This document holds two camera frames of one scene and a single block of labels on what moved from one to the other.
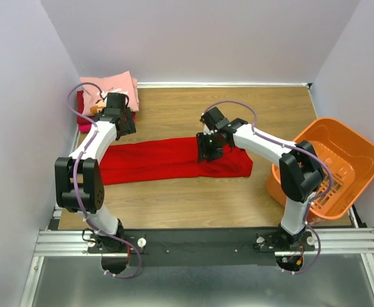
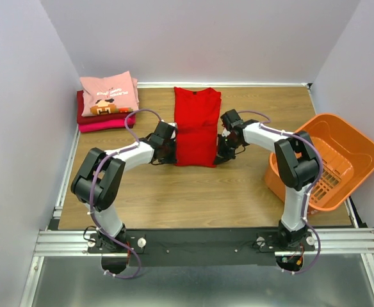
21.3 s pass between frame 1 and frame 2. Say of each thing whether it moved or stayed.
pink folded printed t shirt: stayed
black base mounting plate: stayed
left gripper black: moved
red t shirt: moved
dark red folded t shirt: stayed
